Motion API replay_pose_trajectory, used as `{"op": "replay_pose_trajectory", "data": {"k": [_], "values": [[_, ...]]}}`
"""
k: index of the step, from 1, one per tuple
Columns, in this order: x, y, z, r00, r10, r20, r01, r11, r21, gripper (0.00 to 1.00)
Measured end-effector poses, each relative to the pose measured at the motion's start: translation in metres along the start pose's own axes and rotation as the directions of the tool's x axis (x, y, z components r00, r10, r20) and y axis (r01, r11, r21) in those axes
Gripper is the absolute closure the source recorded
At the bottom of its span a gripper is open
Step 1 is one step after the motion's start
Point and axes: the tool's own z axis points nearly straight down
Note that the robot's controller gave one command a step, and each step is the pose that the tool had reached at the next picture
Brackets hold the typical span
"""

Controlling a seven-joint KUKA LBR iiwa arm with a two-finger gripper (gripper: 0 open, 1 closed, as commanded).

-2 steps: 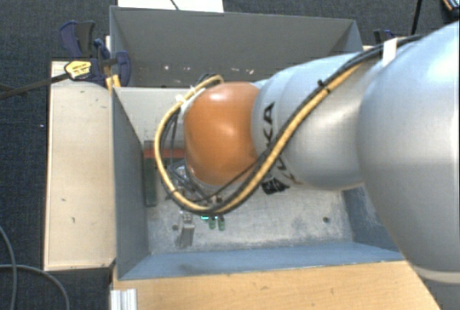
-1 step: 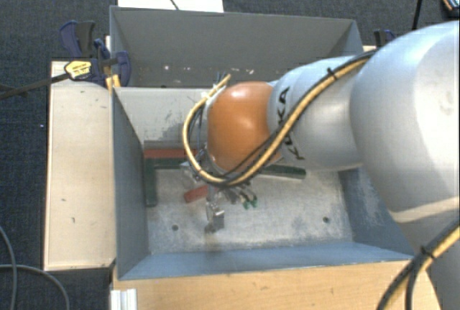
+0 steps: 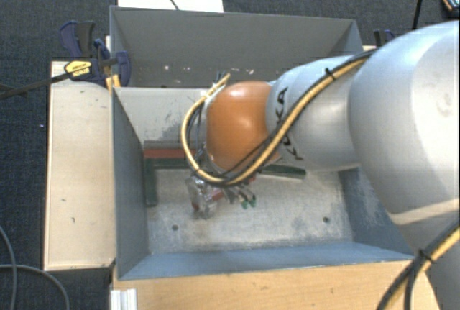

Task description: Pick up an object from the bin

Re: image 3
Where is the short dark green flat block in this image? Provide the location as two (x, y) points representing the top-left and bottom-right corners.
(144, 160), (160, 209)

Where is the red-brown flat block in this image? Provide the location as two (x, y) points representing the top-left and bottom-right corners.
(143, 147), (203, 160)

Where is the grey metal bin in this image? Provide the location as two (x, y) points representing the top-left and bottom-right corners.
(109, 5), (415, 282)

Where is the pale wood board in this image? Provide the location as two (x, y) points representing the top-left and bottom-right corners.
(42, 60), (117, 272)

